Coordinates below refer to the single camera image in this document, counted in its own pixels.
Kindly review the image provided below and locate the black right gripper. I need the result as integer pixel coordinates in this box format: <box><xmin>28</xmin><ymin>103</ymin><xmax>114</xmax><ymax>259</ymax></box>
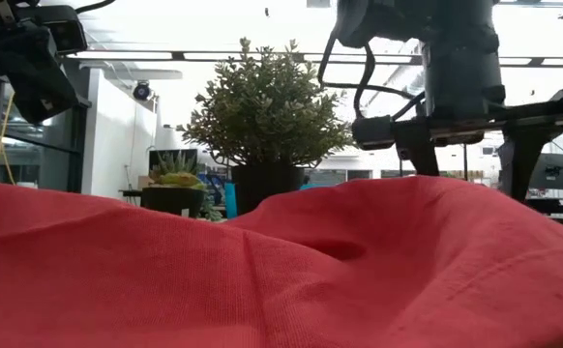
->
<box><xmin>350</xmin><ymin>40</ymin><xmax>563</xmax><ymax>202</ymax></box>

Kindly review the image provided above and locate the bushy plant in black pot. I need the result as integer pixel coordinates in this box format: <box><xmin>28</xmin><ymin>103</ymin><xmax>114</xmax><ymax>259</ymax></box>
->
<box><xmin>175</xmin><ymin>37</ymin><xmax>355</xmax><ymax>217</ymax></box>

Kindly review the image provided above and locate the red cloth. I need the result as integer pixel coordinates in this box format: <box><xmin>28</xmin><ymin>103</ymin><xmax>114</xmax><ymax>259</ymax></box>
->
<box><xmin>0</xmin><ymin>174</ymin><xmax>563</xmax><ymax>348</ymax></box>

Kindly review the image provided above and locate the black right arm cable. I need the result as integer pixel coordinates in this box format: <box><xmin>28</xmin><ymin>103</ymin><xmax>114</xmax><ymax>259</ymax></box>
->
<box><xmin>316</xmin><ymin>28</ymin><xmax>426</xmax><ymax>122</ymax></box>

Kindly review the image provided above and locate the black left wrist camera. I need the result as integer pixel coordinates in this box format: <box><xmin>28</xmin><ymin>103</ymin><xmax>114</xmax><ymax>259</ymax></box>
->
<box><xmin>32</xmin><ymin>4</ymin><xmax>89</xmax><ymax>55</ymax></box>

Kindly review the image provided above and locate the round black ceiling camera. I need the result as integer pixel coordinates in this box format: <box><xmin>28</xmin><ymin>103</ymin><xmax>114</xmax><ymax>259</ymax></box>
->
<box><xmin>133</xmin><ymin>80</ymin><xmax>153</xmax><ymax>102</ymax></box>

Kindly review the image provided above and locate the black window frame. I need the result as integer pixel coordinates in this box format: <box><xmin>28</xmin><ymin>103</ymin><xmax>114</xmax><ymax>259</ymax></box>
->
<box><xmin>0</xmin><ymin>62</ymin><xmax>93</xmax><ymax>194</ymax></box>

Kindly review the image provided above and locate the black background desk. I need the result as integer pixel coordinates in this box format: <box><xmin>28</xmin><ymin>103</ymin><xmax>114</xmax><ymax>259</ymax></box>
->
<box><xmin>525</xmin><ymin>195</ymin><xmax>563</xmax><ymax>226</ymax></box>

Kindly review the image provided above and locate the small black monitor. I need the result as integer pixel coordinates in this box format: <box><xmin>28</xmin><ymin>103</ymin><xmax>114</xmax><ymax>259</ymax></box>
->
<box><xmin>148</xmin><ymin>148</ymin><xmax>199</xmax><ymax>175</ymax></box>

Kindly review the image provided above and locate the potted succulent plant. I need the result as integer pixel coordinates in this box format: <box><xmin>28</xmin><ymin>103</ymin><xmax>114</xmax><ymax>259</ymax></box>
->
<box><xmin>139</xmin><ymin>149</ymin><xmax>224</xmax><ymax>222</ymax></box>

